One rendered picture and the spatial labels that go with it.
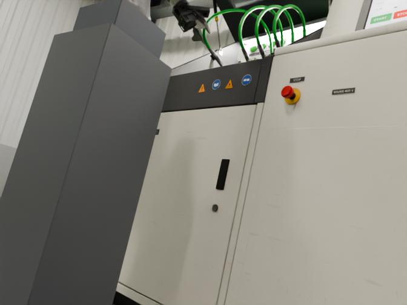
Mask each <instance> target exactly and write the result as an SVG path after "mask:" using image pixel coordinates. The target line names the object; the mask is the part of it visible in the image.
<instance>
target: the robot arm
mask: <svg viewBox="0 0 407 305"><path fill-rule="evenodd" d="M128 1H129V2H130V3H131V4H133V5H134V6H135V7H136V8H137V9H138V10H139V11H140V12H142V13H143V14H144V15H145V16H146V17H147V18H148V19H149V20H151V17H150V2H151V0H128ZM167 1H168V2H169V3H170V5H171V6H172V8H173V11H172V13H173V14H174V16H175V17H176V19H177V20H178V25H179V27H180V28H181V29H182V28H183V29H184V30H183V29H182V31H183V32H184V33H185V32H186V31H188V30H191V29H193V34H194V35H193V37H192V38H191V39H192V41H194V42H195V41H202V43H203V44H205V43H204V40H203V36H202V30H201V29H203V28H204V29H206V31H207V32H208V33H209V34H211V32H210V28H209V26H208V24H207V22H206V20H205V18H208V17H209V14H210V8H209V7H200V6H193V5H189V3H188V1H187V0H167Z"/></svg>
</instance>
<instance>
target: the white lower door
mask: <svg viewBox="0 0 407 305"><path fill-rule="evenodd" d="M256 108H257V105H244V106H236V107H223V108H209V109H202V110H188V111H175V112H167V113H161V114H160V119H159V123H158V126H157V131H156V135H155V138H154V142H153V147H152V150H151V154H150V159H149V162H148V166H147V171H146V174H145V178H144V182H143V185H142V190H141V194H140V197H139V202H138V205H137V210H136V214H135V217H134V222H133V225H132V229H131V233H130V238H129V241H128V245H127V250H126V253H125V257H124V262H123V265H122V269H121V273H120V276H119V281H118V282H120V283H122V284H124V285H126V286H128V287H130V288H132V289H134V290H136V291H138V292H139V293H141V294H143V295H145V296H147V297H149V298H151V299H153V300H155V301H157V302H159V303H161V304H163V305H217V302H218V299H219V293H220V287H221V284H222V278H223V272H224V269H225V263H226V259H227V253H228V248H229V244H230V238H231V233H232V229H233V223H234V218H235V214H236V208H237V202H238V199H239V193H240V187H241V184H242V178H243V172H244V169H245V163H246V159H247V154H248V148H249V144H250V138H251V133H252V129H253V123H254V118H255V114H256Z"/></svg>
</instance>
